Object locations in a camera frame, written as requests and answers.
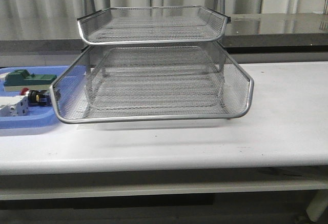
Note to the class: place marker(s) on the green and beige terminal block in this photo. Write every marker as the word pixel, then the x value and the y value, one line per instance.
pixel 19 79

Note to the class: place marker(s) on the dark stone counter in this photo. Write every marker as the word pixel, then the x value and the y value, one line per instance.
pixel 246 33

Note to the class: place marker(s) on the white circuit breaker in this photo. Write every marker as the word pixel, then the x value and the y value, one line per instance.
pixel 14 106

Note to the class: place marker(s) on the blue plastic tray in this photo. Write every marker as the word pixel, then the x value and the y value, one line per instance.
pixel 37 116

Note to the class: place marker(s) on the red emergency stop button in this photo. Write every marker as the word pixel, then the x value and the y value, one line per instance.
pixel 37 97

